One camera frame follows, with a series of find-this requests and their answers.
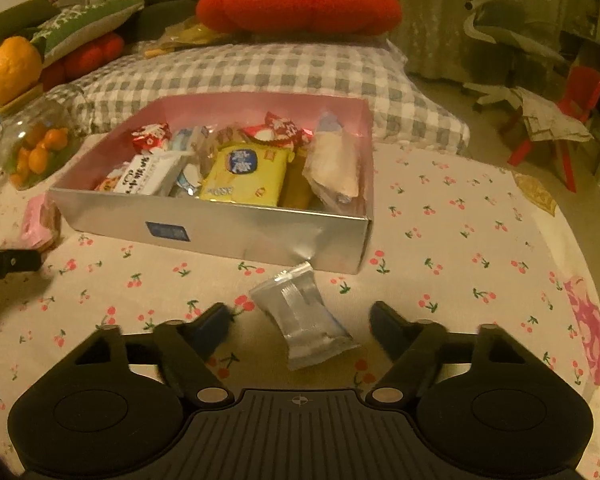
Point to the yellow snack packet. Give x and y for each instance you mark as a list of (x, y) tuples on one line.
[(245, 175)]

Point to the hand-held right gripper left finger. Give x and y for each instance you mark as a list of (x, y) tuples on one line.
[(215, 323)]

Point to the yellow plastic packet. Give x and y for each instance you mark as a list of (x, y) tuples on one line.
[(190, 35)]

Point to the long white bread packet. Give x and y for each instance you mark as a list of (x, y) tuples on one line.
[(330, 160), (190, 139)]

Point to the silver snack packet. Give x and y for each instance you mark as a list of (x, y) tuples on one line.
[(300, 310)]

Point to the orange plush lid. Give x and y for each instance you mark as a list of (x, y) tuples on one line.
[(12, 70)]

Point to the crumpled newspaper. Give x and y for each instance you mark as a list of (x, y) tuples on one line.
[(550, 117)]

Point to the cherry print bedsheet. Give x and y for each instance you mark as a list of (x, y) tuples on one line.
[(455, 240)]

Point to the pile of small oranges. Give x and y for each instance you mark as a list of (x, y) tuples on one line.
[(40, 150)]

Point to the white office chair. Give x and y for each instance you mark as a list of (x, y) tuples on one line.
[(505, 20)]

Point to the red plastic chair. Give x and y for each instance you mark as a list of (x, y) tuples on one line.
[(580, 95)]

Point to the white packet black print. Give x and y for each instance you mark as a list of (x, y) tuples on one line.
[(150, 172)]

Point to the small red cushion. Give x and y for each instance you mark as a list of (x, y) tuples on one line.
[(90, 57)]

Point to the clear snack packet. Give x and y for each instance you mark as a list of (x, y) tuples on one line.
[(187, 180)]

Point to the dark green sofa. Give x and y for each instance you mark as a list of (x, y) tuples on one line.
[(10, 17)]

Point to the glass jar with cork lid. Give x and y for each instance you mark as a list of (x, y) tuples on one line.
[(45, 110)]

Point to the grey checked pillow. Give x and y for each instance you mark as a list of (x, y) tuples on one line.
[(255, 67)]

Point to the red candy packet white face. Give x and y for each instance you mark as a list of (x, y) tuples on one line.
[(150, 137)]

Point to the red zigzag-edged snack packet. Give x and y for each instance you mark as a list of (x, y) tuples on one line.
[(275, 130)]

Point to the pink snack packet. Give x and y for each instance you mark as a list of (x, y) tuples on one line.
[(37, 220)]

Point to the green patterned pillow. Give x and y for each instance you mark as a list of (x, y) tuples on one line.
[(85, 25)]

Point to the pink cardboard box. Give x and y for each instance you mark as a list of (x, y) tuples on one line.
[(230, 232)]

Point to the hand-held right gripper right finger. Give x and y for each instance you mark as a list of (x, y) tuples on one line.
[(385, 323)]

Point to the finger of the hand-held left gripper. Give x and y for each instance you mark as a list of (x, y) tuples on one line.
[(27, 260)]

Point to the large red pumpkin cushion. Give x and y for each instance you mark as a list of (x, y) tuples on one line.
[(300, 2)]

